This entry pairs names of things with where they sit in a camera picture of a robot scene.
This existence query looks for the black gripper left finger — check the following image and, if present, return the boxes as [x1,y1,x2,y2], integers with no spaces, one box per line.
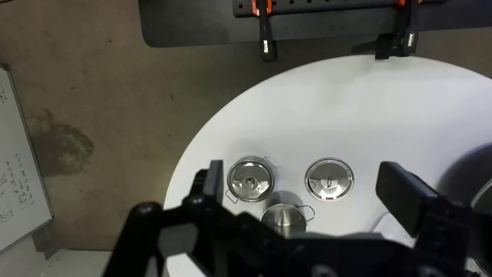
[193,160,224,203]

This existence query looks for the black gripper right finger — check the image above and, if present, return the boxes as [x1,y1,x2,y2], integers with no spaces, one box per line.
[376,162,440,237]

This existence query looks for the round silver pot lid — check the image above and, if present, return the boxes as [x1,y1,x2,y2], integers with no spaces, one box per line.
[305,157,356,202]

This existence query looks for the small silver pot with lid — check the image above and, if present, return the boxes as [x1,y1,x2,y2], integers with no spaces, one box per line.
[227,155,276,203]

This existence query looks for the open small silver pot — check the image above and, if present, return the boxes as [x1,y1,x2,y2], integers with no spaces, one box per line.
[262,191,317,237]

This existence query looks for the black orange right clamp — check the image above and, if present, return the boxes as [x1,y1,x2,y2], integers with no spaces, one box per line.
[376,0,420,60]

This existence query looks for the black orange clamp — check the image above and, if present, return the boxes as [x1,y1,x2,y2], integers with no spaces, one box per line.
[251,0,277,62]
[376,0,420,60]

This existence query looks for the black perforated mounting board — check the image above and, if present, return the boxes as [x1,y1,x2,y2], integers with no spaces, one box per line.
[138,0,492,48]

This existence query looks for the black orange left clamp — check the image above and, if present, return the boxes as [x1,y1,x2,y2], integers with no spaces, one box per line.
[251,0,277,62]

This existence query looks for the white whiteboard on floor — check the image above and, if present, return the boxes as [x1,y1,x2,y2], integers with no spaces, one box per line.
[0,69,53,251]

